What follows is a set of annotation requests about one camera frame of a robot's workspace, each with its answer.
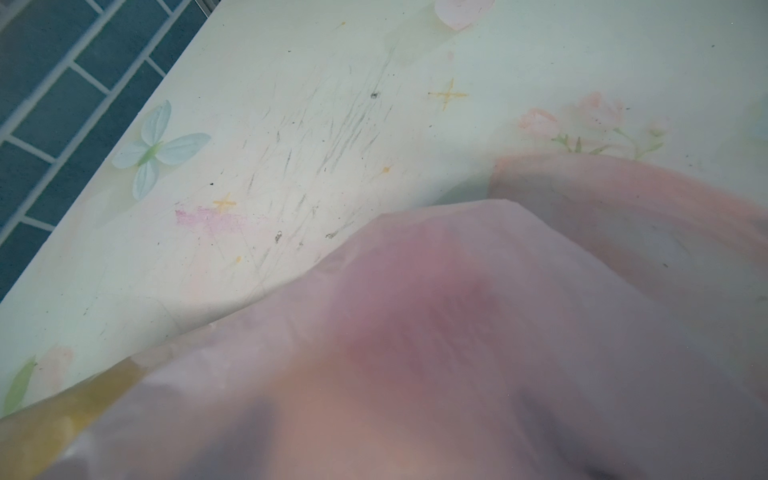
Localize pink plastic bag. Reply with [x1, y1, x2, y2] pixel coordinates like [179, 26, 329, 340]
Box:
[33, 154, 767, 479]

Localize yellow fake banana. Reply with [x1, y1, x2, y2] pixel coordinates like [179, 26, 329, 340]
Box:
[1, 355, 165, 479]

